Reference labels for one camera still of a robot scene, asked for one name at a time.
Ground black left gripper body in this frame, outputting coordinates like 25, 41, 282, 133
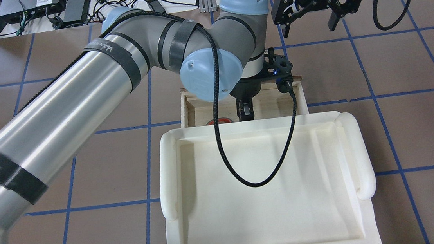
229, 78, 262, 100

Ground light wooden drawer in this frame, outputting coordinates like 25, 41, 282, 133
178, 77, 310, 128

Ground grey orange scissors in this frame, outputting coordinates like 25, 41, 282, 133
206, 117, 234, 125

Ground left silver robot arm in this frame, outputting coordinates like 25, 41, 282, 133
0, 0, 269, 244

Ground white foam tray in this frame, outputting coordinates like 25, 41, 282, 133
160, 110, 382, 244

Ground black power adapter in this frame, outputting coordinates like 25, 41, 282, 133
62, 0, 90, 26

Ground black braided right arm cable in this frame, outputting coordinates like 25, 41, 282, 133
371, 0, 418, 32

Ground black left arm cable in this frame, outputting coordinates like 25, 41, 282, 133
104, 0, 305, 199

